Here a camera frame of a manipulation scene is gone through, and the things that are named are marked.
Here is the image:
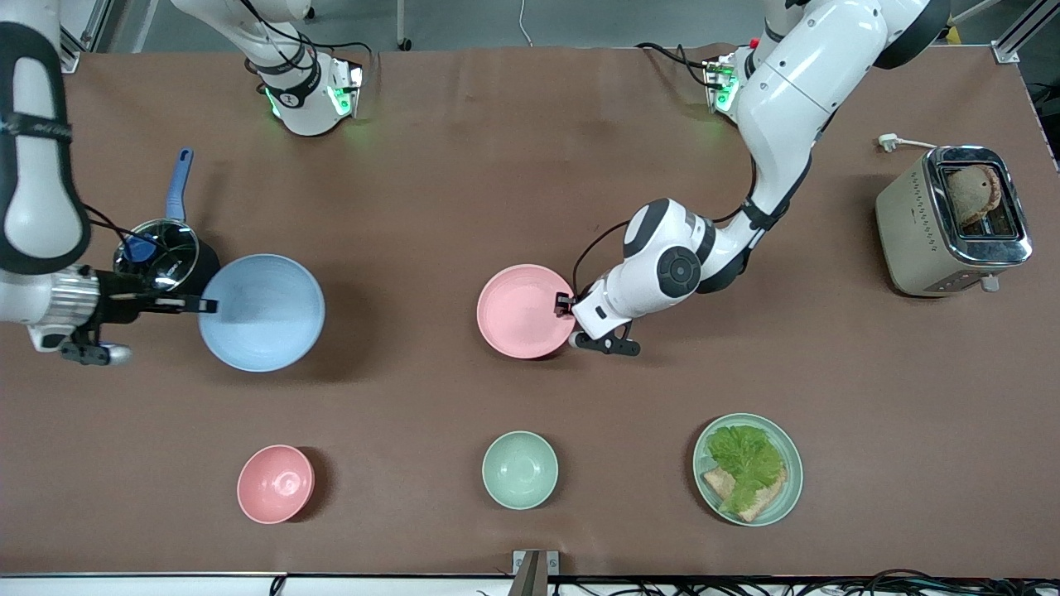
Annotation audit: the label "beige and chrome toaster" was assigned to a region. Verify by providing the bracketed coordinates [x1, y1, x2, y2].
[875, 146, 1034, 298]

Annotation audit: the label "green lettuce leaf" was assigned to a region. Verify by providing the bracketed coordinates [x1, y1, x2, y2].
[706, 425, 786, 514]

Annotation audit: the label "green plate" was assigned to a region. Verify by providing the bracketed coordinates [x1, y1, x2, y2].
[693, 413, 804, 527]

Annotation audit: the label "blue plate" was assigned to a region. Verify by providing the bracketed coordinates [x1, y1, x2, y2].
[198, 253, 327, 374]

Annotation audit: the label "pink plate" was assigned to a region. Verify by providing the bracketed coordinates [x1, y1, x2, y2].
[477, 264, 577, 361]

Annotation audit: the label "grey metal camera bracket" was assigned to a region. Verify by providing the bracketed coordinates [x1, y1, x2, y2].
[512, 550, 561, 596]

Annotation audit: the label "dark pot with blue handle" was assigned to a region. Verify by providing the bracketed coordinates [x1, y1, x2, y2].
[113, 147, 222, 300]

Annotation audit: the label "aluminium frame profile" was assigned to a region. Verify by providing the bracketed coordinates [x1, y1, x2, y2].
[991, 0, 1060, 65]
[58, 0, 125, 74]

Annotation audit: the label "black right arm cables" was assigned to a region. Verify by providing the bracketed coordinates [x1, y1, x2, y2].
[83, 0, 373, 249]

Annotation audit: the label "green bowl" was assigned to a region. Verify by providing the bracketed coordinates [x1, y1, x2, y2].
[482, 430, 559, 511]

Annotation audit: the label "pink bowl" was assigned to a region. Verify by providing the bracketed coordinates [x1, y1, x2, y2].
[237, 445, 316, 525]

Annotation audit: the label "glass lid with blue knob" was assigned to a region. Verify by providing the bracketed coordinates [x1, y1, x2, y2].
[113, 219, 201, 292]

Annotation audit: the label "brown toast slice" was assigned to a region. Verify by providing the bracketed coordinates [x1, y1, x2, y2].
[946, 164, 1004, 229]

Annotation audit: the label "brown bread slice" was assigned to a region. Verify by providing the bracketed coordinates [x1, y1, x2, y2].
[702, 466, 738, 502]
[732, 468, 788, 523]

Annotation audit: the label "brown table cover sheet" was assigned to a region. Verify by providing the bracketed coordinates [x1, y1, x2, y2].
[0, 43, 1060, 578]

